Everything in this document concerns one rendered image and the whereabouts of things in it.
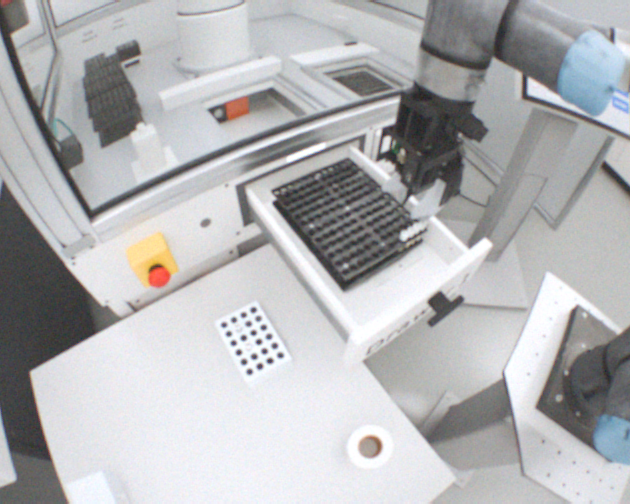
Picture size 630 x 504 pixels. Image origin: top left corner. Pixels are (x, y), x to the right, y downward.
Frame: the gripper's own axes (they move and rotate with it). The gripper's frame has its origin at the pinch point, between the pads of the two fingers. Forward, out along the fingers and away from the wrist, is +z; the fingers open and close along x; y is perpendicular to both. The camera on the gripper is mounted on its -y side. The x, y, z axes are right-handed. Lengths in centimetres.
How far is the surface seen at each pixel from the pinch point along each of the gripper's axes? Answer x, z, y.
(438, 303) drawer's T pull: 12.4, 6.1, 5.1
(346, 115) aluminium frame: -23.0, -0.9, -4.3
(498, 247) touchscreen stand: -2, 81, -91
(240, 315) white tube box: -7.2, 18.4, 28.0
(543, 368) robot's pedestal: 35.2, 20.6, -13.5
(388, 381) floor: 12, 97, -13
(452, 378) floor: 28, 97, -35
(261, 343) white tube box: -1.6, 20.3, 27.3
